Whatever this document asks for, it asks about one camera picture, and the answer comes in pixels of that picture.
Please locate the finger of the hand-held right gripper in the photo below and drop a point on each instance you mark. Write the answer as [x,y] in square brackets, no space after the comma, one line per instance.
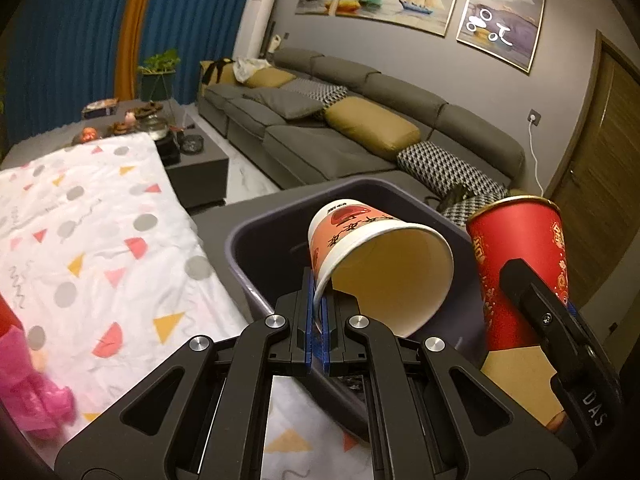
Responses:
[530,300]

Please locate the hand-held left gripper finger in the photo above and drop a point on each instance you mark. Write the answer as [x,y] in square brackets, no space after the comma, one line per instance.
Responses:
[314,330]
[326,335]

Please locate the red paper cup gold rim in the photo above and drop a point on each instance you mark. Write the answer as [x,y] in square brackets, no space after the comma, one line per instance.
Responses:
[500,270]

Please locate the dark grey plastic bin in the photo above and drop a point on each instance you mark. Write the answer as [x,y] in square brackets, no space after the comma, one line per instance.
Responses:
[270,245]

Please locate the white red printed paper cup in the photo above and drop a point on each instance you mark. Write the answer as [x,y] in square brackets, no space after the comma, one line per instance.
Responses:
[350,240]

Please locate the houndstooth pillow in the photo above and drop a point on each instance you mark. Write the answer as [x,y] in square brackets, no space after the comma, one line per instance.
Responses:
[325,92]
[445,165]
[475,207]

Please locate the brown wooden room door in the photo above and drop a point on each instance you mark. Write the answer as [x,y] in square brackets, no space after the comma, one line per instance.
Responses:
[600,160]

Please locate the grey sofa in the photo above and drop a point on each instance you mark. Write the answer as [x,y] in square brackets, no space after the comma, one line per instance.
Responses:
[325,145]

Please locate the dark grey coffee table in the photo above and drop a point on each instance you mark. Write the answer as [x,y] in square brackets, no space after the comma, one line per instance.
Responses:
[200,175]

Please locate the large mustard pillow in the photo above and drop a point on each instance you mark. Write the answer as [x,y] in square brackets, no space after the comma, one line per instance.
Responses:
[370,127]

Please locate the black ashtray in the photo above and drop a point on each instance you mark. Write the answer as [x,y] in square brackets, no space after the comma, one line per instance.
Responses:
[192,146]

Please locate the flat grey pillow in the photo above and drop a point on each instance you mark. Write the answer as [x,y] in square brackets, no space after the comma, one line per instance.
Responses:
[285,105]

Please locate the black hot plate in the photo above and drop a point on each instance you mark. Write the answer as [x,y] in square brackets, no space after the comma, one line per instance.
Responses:
[167,149]

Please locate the small mustard pillow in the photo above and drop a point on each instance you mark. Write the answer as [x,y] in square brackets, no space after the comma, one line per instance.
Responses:
[270,77]

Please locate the glass teapot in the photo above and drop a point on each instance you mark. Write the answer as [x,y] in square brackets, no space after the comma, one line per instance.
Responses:
[152,126]

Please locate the white cloth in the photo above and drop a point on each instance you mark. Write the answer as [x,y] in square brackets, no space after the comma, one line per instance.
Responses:
[250,67]

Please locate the black garment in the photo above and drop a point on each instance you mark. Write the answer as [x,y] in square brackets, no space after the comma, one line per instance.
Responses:
[215,72]

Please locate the tea tray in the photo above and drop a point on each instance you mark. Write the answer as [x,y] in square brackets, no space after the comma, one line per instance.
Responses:
[148,108]

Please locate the small doll figurine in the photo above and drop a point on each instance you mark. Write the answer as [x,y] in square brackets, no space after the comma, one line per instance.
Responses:
[130,119]

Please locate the framed purple abstract painting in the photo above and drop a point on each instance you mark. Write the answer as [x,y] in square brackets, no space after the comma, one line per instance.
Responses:
[500,20]

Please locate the white jug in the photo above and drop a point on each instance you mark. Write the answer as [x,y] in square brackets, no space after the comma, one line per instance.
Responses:
[276,44]

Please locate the pink plastic bag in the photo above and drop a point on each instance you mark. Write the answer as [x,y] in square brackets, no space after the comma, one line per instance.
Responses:
[30,385]

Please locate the green plant in dark pot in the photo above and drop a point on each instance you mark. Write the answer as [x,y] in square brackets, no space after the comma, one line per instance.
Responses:
[157,82]

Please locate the orange figurine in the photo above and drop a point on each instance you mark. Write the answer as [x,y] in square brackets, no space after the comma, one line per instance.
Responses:
[90,135]

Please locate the red paper cup white rim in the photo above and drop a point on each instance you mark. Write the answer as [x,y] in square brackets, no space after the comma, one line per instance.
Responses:
[7,317]

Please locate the printed flat box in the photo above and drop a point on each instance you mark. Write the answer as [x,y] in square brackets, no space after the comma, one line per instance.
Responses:
[100,108]

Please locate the white standing air conditioner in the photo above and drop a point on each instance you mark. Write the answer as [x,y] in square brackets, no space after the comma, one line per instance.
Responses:
[255,20]

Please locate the blue curtain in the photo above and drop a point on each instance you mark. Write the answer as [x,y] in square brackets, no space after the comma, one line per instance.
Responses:
[200,20]
[60,35]

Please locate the orange curtain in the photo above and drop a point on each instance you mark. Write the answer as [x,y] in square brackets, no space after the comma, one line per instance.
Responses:
[135,25]

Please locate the wall socket with charger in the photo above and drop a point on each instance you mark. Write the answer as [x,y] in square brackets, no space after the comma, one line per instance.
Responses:
[535,117]

